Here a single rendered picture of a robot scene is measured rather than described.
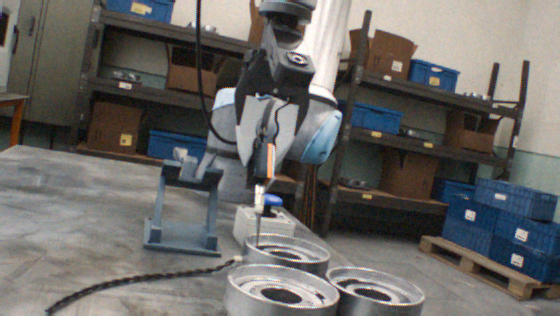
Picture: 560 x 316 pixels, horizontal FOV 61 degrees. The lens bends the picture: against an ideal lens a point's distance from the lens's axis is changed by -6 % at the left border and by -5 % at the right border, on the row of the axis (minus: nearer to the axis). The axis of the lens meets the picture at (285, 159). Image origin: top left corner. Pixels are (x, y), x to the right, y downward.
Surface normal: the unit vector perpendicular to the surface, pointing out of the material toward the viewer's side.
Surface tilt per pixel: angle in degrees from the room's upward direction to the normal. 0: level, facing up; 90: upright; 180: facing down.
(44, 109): 90
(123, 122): 95
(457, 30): 90
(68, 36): 90
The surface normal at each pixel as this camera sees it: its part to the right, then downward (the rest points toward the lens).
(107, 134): 0.36, 0.19
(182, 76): 0.28, 0.00
